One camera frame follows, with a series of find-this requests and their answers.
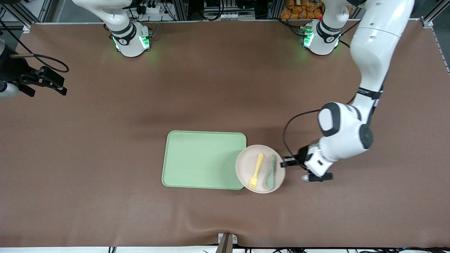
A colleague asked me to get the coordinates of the white multi-socket bar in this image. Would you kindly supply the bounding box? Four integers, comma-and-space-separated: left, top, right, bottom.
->
203, 12, 244, 21

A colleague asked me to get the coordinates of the grey-green plastic spoon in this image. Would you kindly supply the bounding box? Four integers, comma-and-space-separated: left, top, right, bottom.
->
265, 154, 277, 190

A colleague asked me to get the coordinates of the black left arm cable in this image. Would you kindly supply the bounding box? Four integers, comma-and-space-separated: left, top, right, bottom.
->
283, 109, 321, 160

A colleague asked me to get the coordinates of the light green rectangular tray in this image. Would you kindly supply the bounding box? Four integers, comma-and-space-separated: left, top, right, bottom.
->
162, 130, 247, 190

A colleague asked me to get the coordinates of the metal table edge bracket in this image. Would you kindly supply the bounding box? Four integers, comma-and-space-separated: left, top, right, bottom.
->
215, 233, 238, 253

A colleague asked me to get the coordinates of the white power strip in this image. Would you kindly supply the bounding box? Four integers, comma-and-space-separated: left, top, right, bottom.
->
139, 0, 168, 15

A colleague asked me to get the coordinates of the yellow plastic fork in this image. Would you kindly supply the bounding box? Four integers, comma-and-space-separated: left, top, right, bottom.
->
249, 153, 264, 189

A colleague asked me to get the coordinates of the aluminium frame profile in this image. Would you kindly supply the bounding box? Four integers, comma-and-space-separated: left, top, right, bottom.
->
420, 0, 450, 29
0, 0, 53, 34

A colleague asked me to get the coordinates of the brown table mat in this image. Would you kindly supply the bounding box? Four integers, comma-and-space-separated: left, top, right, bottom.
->
0, 19, 450, 248

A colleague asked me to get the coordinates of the round pink plate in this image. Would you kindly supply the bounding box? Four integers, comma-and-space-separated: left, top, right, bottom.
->
235, 144, 286, 194

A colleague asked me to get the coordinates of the orange snack packets pile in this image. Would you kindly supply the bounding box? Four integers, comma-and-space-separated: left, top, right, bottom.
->
280, 0, 353, 20

